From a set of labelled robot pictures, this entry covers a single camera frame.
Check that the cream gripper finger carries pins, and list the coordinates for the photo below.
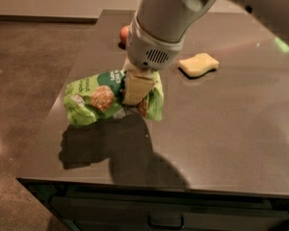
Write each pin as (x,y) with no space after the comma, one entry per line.
(137,85)

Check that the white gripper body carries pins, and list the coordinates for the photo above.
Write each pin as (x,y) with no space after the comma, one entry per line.
(149,52)

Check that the green rice chip bag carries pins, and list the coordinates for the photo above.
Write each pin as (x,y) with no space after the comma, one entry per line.
(98,97)

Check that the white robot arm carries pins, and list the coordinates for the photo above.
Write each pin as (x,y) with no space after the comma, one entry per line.
(158,28)

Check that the red apple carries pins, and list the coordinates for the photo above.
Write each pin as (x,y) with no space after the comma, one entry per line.
(123,34)

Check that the yellow sponge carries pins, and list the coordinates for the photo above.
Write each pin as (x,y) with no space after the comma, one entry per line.
(198,65)

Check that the dark cabinet drawer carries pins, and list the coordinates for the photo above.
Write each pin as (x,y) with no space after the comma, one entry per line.
(95,211)

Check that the black drawer handle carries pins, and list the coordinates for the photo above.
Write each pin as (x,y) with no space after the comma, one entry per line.
(165,222)

